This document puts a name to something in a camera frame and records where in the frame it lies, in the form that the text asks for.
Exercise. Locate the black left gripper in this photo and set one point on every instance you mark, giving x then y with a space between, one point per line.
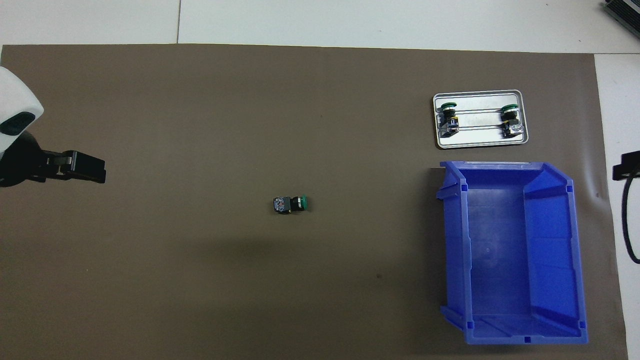
20 162

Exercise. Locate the green push button switch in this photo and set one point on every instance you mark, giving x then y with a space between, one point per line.
449 119
290 205
511 120

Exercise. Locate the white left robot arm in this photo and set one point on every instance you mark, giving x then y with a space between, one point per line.
15 100

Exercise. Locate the blue plastic storage bin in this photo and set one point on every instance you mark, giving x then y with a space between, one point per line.
510 250

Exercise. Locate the grey metal tray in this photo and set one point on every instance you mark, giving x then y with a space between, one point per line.
480 141

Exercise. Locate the grey ribbed device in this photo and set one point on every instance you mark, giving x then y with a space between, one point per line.
625 11

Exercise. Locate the brown table mat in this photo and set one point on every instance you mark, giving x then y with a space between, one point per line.
250 125

